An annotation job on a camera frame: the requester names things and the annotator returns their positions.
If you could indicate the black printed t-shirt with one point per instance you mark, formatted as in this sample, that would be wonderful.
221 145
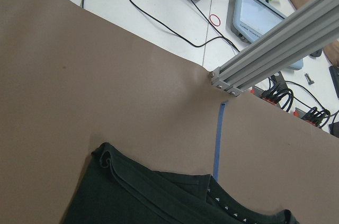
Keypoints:
117 189

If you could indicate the blue tape line lengthwise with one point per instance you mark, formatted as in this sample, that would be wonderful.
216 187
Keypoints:
218 140

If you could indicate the grey orange usb hub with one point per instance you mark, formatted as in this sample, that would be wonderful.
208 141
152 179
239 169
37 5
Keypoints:
278 93
315 117

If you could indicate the red rubber band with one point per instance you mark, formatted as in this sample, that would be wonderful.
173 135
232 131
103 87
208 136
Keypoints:
214 20

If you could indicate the right blue teach pendant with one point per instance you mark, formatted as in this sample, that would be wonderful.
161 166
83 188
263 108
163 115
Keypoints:
253 19

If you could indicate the aluminium frame post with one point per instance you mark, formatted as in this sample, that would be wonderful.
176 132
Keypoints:
308 29

